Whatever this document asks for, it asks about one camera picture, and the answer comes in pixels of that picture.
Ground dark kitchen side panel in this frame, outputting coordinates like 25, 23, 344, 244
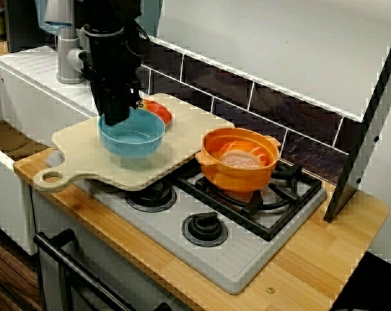
323, 19, 391, 224

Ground black burner grate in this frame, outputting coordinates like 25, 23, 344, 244
174, 158, 322, 242

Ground black background box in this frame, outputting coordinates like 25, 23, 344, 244
4, 0, 59, 53

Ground grey toy faucet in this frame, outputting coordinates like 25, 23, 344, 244
55, 25, 93, 84

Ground black oven door handle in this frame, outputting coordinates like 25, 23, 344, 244
33, 228, 173, 311

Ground red plate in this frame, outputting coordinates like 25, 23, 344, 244
140, 98, 173, 126

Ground pale wooden cutting board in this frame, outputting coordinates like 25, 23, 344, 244
33, 92, 235, 195

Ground grey toy stove plate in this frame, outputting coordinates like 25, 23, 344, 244
45, 150, 328, 295

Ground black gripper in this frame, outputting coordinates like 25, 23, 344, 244
80, 25, 145, 128

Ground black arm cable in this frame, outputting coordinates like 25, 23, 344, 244
126, 19, 151, 61

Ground salmon sushi toy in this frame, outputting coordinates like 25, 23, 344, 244
217, 139, 270, 169

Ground white toy oven front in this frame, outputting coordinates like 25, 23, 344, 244
30, 190, 183, 311

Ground light blue bowl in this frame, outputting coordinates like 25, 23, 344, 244
98, 108, 166, 159

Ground black stove knob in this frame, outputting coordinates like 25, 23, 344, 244
124, 179, 177, 213
181, 212, 229, 249

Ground white sink unit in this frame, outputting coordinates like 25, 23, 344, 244
0, 45, 101, 257

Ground orange toy pot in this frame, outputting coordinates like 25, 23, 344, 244
194, 126, 280, 194

